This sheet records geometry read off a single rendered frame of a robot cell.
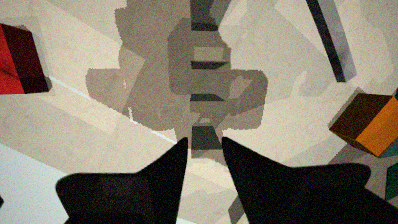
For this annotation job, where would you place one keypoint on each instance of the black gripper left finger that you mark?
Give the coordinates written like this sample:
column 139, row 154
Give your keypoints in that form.
column 153, row 191

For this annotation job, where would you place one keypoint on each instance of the orange block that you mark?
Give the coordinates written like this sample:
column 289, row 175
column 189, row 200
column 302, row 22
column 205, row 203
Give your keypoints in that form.
column 369, row 123

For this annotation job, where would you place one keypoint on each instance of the red rectangular block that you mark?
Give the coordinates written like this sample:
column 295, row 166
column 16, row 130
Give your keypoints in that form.
column 20, row 68

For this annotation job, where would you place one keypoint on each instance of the teal flat rectangular block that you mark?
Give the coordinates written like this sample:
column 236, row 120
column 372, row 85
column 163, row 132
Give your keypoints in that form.
column 393, row 149

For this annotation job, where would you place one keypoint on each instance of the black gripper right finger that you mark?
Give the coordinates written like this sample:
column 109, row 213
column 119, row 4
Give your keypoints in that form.
column 271, row 193

